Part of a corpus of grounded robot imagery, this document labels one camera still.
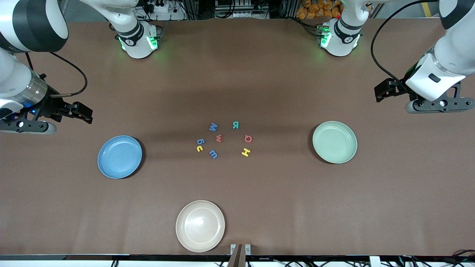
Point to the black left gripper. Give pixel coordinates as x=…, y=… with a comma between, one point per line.
x=401, y=88

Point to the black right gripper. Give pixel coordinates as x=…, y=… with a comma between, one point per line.
x=51, y=106

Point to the blue small letter g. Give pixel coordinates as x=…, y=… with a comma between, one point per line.
x=200, y=142

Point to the blue capital letter M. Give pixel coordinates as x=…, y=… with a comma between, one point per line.
x=212, y=127

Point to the blue small letter m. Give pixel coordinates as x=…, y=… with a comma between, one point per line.
x=213, y=154

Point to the red small letter w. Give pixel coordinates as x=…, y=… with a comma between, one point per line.
x=219, y=138

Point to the pink capital letter Q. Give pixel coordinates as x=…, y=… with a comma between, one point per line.
x=245, y=139

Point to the yellow capital letter H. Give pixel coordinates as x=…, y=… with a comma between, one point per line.
x=246, y=152

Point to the teal capital letter R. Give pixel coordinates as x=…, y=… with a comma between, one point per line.
x=235, y=125

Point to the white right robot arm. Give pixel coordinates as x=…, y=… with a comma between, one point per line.
x=29, y=22

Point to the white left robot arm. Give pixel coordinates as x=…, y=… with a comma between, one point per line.
x=452, y=48

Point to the blue plate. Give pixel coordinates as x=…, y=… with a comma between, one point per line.
x=118, y=157

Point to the green plate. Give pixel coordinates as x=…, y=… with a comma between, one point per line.
x=334, y=142

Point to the orange objects pile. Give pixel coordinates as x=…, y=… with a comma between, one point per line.
x=311, y=11

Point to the white power strip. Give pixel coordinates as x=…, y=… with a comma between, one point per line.
x=163, y=7

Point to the black equipment rack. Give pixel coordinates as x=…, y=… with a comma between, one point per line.
x=241, y=15

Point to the beige plate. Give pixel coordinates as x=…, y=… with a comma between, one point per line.
x=200, y=226

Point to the white table edge rail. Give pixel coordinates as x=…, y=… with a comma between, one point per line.
x=74, y=263

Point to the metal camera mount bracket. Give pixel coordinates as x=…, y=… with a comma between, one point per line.
x=237, y=257

